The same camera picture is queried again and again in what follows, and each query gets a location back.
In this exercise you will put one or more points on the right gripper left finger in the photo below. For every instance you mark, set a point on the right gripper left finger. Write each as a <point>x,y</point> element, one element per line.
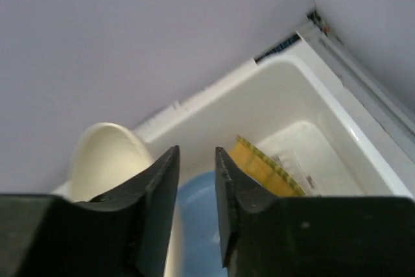
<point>39,236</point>

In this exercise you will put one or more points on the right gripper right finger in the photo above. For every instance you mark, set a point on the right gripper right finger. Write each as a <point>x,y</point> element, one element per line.
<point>262,234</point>

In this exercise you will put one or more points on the yellow woven plate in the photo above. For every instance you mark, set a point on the yellow woven plate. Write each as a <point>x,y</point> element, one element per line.
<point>264,170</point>

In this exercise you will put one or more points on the blue plate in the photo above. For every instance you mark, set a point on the blue plate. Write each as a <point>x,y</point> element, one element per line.
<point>200,230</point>

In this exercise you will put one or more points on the cream plate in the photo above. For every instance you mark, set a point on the cream plate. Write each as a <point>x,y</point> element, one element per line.
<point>107,160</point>

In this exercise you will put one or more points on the white plastic bin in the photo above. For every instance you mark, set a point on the white plastic bin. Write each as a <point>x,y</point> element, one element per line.
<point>289,111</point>

